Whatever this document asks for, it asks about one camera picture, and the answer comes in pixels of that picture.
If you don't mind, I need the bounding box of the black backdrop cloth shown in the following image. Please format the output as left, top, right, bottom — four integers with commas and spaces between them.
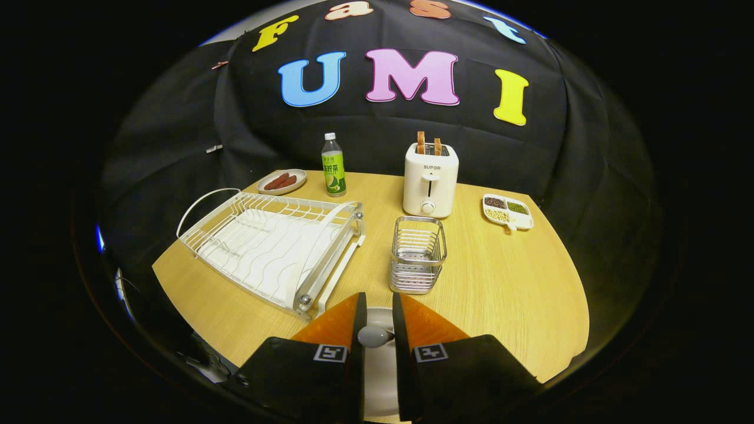
97, 0, 663, 354

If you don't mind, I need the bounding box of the green label drink bottle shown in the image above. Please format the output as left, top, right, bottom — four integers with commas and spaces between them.
321, 132, 347, 197

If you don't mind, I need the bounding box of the white plate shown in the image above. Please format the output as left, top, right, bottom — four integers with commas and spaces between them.
362, 306, 401, 419

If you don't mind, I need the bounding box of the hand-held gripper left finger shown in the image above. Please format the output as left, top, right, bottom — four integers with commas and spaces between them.
233, 291, 367, 424

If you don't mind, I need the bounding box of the metal wire basket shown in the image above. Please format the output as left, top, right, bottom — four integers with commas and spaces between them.
389, 216, 448, 295

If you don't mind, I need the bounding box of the white wire dish rack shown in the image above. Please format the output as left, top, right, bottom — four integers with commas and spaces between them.
176, 187, 367, 322

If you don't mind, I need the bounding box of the white divided bean dish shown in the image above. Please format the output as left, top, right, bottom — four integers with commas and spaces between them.
482, 193, 534, 231

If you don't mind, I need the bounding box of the small grey plate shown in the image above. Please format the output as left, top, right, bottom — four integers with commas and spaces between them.
257, 168, 307, 196

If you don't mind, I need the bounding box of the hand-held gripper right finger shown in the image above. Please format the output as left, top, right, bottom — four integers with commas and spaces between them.
392, 291, 541, 422

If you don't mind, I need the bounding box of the pink-handled spoon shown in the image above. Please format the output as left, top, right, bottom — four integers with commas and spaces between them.
358, 325, 394, 348

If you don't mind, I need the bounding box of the white toaster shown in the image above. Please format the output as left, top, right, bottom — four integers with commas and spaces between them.
403, 142, 459, 219

